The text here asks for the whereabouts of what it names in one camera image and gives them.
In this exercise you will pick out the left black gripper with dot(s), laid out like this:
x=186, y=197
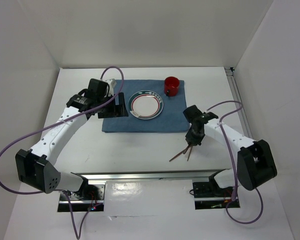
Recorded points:
x=122, y=111

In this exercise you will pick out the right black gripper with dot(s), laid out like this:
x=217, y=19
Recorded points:
x=190, y=138

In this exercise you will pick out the blue cloth placemat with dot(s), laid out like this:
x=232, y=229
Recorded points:
x=170, y=119

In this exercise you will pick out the copper fork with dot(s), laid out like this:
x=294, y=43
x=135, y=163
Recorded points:
x=189, y=152

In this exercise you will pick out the white plate green red rim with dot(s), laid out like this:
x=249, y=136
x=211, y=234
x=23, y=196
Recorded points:
x=145, y=105

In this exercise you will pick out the red mug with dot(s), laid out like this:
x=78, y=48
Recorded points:
x=171, y=86

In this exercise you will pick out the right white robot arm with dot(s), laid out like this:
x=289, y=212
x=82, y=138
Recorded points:
x=252, y=162

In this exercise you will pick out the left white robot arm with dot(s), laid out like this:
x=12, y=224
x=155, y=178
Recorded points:
x=36, y=166

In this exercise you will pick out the aluminium rail front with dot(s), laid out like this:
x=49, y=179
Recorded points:
x=148, y=175

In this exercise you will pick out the aluminium rail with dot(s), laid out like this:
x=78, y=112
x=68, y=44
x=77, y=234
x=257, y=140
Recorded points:
x=229, y=71
x=148, y=175

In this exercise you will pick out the aluminium rail right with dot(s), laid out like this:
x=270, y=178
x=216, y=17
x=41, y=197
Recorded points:
x=229, y=71

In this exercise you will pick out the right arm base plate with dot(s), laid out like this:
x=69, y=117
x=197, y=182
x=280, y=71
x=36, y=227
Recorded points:
x=210, y=197

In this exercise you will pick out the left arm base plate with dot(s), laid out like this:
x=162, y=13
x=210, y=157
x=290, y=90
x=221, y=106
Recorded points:
x=93, y=199

